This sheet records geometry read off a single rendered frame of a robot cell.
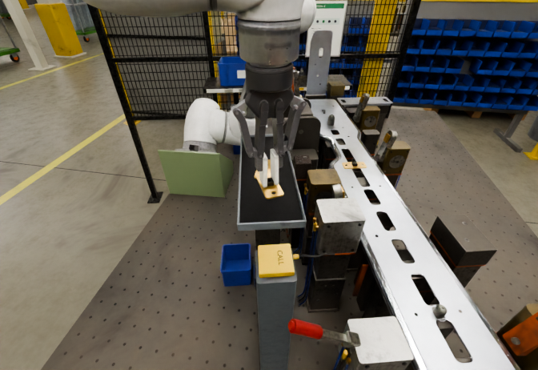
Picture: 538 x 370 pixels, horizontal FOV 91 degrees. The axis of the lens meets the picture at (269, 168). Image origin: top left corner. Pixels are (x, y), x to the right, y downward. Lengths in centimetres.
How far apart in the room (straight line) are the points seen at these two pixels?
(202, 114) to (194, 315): 81
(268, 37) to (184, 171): 96
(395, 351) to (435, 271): 27
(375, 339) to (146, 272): 80
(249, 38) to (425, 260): 64
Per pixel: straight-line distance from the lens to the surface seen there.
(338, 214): 65
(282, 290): 51
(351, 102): 158
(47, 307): 217
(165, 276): 108
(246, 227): 54
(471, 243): 84
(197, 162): 122
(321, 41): 158
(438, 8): 332
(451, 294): 76
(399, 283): 72
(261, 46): 39
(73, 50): 841
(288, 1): 39
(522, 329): 75
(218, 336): 94
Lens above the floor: 156
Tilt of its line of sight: 36 degrees down
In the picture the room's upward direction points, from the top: straight up
